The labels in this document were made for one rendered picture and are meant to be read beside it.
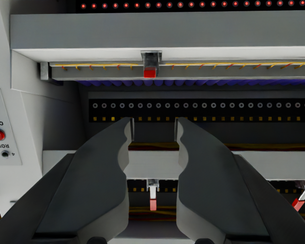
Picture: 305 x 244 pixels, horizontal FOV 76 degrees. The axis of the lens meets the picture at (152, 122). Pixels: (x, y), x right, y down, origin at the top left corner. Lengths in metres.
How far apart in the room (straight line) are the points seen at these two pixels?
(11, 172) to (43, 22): 0.24
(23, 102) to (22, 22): 0.10
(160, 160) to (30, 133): 0.20
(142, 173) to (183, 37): 0.21
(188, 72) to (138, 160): 0.16
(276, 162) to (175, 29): 0.25
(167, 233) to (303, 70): 0.43
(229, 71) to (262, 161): 0.15
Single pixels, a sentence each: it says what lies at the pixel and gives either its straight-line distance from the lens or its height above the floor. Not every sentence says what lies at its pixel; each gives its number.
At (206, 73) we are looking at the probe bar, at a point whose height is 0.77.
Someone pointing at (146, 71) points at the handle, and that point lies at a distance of 0.21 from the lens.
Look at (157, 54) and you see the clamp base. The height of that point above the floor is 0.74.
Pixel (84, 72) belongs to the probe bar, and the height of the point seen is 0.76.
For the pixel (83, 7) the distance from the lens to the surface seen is 0.45.
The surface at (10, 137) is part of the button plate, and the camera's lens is 0.36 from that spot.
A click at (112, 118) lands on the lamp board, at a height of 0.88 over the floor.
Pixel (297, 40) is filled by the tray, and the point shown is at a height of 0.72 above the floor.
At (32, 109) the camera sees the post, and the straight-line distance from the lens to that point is 0.35.
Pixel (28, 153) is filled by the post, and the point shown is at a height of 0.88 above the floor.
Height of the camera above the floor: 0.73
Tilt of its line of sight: 21 degrees up
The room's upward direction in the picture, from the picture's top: 179 degrees clockwise
